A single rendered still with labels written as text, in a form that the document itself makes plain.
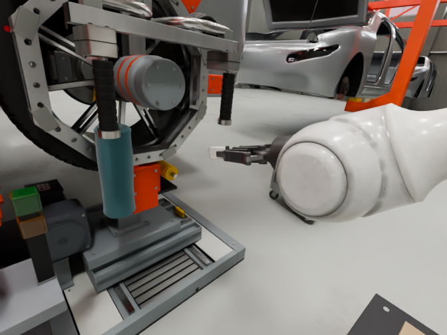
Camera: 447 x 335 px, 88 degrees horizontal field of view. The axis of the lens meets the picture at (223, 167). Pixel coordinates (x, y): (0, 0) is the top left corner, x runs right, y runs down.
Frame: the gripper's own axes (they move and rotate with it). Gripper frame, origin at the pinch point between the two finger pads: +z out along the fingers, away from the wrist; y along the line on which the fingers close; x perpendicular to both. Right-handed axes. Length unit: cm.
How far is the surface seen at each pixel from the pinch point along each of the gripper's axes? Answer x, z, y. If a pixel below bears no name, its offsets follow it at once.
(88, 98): -25, 83, -1
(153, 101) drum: -14.8, 13.1, 8.5
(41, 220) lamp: 6.5, 13.9, 36.7
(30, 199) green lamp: 1.8, 12.7, 37.6
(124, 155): -2.1, 18.9, 16.1
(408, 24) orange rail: -282, 48, -1206
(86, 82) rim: -23.6, 37.2, 14.6
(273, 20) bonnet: -160, 171, -353
